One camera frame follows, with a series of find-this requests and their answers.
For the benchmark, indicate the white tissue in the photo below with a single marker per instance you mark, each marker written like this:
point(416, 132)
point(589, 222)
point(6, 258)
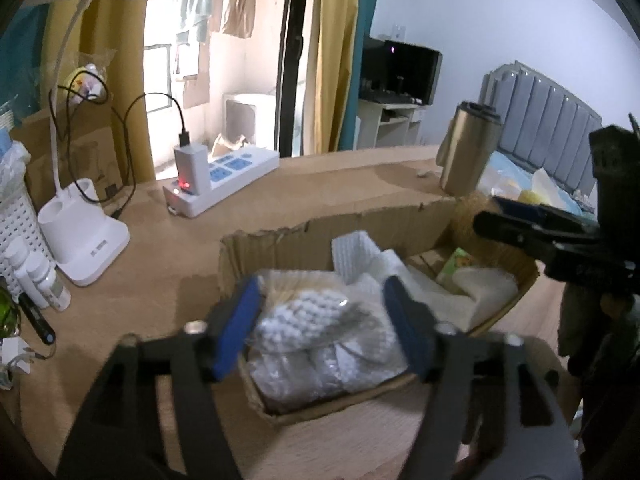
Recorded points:
point(492, 295)

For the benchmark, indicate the large white paper towel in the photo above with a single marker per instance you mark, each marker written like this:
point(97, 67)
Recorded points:
point(380, 275)

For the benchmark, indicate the white charger plug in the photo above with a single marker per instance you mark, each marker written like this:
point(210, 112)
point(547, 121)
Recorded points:
point(192, 167)

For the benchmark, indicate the brown cardboard box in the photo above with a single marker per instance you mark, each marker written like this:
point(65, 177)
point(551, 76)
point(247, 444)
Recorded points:
point(280, 250)

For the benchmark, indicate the narrow yellow curtain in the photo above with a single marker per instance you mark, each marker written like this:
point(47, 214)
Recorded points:
point(335, 60)

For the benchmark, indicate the green tissue packet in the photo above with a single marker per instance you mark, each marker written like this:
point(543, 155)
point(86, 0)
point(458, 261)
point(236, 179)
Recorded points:
point(456, 264)

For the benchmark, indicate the black door frame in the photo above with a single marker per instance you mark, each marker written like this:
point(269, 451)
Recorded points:
point(295, 60)

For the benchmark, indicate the clear bubble wrap bag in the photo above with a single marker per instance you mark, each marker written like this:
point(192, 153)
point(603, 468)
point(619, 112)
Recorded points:
point(320, 375)
point(300, 320)

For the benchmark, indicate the wide yellow curtain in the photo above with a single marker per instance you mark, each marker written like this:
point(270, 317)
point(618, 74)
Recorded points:
point(120, 50)

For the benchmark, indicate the white plastic basket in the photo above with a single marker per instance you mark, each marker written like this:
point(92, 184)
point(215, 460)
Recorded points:
point(15, 225)

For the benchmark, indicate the brown cardboard sheet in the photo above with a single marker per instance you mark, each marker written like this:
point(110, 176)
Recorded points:
point(95, 160)

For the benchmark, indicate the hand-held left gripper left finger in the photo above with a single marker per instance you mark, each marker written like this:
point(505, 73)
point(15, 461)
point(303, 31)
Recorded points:
point(237, 330)

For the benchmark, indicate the narrow teal curtain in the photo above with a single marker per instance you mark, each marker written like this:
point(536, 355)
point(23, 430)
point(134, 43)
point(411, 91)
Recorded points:
point(362, 20)

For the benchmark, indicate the white pill bottle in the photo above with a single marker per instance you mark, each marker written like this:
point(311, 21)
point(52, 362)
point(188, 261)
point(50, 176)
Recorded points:
point(50, 285)
point(22, 270)

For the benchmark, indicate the grey padded headboard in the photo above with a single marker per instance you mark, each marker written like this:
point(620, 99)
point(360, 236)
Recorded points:
point(545, 115)

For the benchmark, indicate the black pen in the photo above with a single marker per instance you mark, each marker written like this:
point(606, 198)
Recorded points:
point(37, 320)

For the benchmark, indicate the small toy in plastic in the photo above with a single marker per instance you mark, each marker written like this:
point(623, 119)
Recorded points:
point(87, 82)

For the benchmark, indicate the small white adapter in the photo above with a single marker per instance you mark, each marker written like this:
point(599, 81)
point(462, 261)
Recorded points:
point(15, 357)

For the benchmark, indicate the white washing machine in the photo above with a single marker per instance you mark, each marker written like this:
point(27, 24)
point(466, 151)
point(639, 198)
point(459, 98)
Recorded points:
point(250, 122)

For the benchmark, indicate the wide teal curtain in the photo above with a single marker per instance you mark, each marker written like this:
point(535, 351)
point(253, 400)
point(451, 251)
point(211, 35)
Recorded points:
point(20, 60)

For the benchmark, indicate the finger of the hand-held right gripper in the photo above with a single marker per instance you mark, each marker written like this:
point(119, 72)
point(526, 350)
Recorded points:
point(510, 232)
point(525, 209)

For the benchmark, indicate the yellow tissue box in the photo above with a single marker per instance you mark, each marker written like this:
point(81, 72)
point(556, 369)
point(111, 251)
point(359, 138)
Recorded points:
point(542, 187)

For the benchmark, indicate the white power strip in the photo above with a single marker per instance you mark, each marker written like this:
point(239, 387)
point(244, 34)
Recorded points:
point(235, 177)

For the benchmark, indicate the crumpled clear plastic bag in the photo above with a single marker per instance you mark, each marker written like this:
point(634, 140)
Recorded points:
point(12, 167)

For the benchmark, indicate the white desk lamp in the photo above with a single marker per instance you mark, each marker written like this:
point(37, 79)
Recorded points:
point(85, 245)

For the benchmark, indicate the blue bedding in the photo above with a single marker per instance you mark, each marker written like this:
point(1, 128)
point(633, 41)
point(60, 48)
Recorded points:
point(505, 172)

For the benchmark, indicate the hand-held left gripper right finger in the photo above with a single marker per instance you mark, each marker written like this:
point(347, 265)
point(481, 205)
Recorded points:
point(407, 330)

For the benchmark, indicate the black monitor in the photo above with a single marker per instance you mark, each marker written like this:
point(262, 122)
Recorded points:
point(410, 72)

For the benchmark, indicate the steel tumbler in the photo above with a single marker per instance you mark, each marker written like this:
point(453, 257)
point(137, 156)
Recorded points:
point(467, 155)

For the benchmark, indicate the white wall outlet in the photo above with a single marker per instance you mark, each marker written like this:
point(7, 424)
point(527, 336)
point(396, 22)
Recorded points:
point(397, 31)

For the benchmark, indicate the white computer desk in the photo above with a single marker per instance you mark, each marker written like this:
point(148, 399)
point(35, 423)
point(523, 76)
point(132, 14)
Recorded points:
point(370, 125)

